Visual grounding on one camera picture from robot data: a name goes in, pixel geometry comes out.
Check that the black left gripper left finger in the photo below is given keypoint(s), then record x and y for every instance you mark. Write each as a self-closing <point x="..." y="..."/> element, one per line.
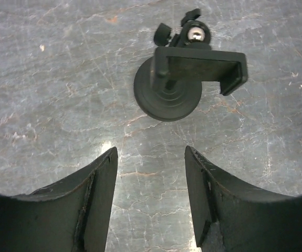
<point x="71" y="214"/>

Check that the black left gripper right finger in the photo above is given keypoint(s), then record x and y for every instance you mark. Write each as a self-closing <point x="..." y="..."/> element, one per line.
<point x="229" y="214"/>

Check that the black phone stand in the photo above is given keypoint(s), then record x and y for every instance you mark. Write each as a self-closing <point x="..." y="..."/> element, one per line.
<point x="168" y="85"/>

